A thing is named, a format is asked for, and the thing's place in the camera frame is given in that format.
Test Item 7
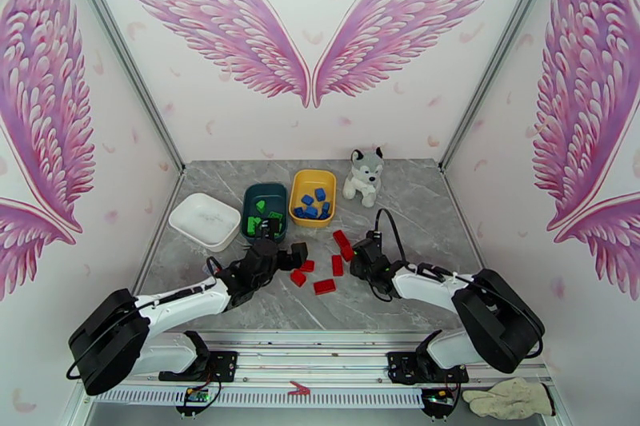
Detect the white plastic container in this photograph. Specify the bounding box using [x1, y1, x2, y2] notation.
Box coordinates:
[168, 193, 241, 251]

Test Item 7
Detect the dark teal plastic container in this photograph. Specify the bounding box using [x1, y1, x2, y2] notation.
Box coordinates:
[242, 182, 290, 245]

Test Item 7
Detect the yellow plastic container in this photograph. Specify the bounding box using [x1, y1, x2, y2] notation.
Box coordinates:
[289, 169, 338, 229]

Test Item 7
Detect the grey white husky plush toy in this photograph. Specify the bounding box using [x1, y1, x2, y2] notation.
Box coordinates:
[342, 145, 385, 209]

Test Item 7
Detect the cream work glove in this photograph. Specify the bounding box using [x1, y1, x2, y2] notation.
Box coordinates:
[462, 376, 557, 418]

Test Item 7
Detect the right wrist black camera cable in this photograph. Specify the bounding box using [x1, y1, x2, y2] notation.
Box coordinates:
[375, 209, 409, 269]

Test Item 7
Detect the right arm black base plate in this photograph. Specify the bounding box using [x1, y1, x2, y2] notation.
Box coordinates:
[388, 350, 470, 384]

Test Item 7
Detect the aluminium rail frame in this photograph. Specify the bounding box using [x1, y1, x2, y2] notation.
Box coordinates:
[77, 329, 556, 388]

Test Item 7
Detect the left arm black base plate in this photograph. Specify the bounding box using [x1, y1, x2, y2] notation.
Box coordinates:
[159, 350, 238, 383]

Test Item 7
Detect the white slotted cable duct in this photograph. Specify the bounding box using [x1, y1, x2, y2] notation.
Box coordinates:
[94, 385, 426, 409]

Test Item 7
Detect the aluminium corner post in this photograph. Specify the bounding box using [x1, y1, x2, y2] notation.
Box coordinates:
[439, 0, 569, 171]
[57, 0, 186, 172]

